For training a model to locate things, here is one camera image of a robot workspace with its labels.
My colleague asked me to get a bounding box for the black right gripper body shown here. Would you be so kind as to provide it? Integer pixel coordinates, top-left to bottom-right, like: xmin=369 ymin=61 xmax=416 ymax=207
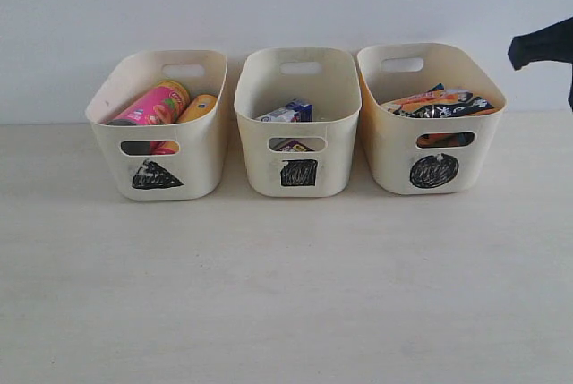
xmin=507 ymin=15 xmax=573 ymax=112

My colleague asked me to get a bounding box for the orange instant noodle packet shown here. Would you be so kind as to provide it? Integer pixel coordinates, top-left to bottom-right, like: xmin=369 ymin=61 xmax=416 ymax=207
xmin=380 ymin=88 xmax=498 ymax=149

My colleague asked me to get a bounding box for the blue instant noodle packet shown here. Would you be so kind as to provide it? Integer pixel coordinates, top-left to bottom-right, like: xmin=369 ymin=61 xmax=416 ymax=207
xmin=428 ymin=83 xmax=445 ymax=93

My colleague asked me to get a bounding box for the white blue milk carton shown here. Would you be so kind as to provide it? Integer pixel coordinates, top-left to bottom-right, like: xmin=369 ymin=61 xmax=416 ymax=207
xmin=256 ymin=99 xmax=313 ymax=123

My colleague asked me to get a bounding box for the purple juice carton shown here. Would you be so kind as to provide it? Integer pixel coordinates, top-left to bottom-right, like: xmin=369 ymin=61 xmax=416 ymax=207
xmin=273 ymin=139 xmax=313 ymax=152

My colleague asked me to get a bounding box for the yellow Lays chips can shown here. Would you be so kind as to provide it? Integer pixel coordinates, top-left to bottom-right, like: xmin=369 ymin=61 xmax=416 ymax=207
xmin=151 ymin=94 xmax=218 ymax=155

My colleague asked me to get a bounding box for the pink Lays chips can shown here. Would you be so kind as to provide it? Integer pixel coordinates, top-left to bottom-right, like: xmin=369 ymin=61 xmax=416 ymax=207
xmin=106 ymin=80 xmax=191 ymax=154

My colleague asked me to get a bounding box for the right cream plastic bin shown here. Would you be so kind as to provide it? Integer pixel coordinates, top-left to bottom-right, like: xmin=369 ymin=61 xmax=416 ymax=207
xmin=357 ymin=43 xmax=506 ymax=195

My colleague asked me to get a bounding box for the cream plastic bin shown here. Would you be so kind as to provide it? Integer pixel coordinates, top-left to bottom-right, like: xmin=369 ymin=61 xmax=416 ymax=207
xmin=234 ymin=47 xmax=362 ymax=197
xmin=85 ymin=49 xmax=229 ymax=201
xmin=357 ymin=43 xmax=506 ymax=195

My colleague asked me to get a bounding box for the middle cream plastic bin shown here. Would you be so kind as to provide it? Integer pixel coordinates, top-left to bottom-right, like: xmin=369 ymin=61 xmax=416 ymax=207
xmin=234 ymin=47 xmax=362 ymax=197

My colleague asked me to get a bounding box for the left cream plastic bin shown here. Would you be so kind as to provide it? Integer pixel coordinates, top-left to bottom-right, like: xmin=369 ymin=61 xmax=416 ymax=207
xmin=85 ymin=49 xmax=229 ymax=201

